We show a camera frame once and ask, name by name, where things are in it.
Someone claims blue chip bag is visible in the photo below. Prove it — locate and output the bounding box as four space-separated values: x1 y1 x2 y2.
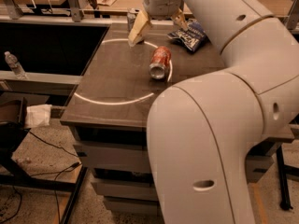
167 19 207 52

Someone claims red coke can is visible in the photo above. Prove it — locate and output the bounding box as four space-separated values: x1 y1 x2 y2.
149 46 171 79

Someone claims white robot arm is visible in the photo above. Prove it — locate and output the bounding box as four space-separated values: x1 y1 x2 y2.
144 0 299 224

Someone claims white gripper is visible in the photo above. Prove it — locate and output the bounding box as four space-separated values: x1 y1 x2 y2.
128 0 188 47

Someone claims green white soda can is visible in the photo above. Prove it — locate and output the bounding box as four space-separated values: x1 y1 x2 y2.
127 8 139 31

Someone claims clear plastic water bottle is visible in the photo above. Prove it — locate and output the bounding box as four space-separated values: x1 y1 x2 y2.
5 51 27 79

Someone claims black stand leg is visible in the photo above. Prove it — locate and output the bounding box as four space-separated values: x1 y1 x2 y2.
277 147 292 211

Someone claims black floor cable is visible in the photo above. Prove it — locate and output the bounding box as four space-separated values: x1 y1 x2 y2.
0 130 82 224

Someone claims grey drawer cabinet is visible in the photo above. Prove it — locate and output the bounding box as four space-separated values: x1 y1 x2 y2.
60 22 295 217

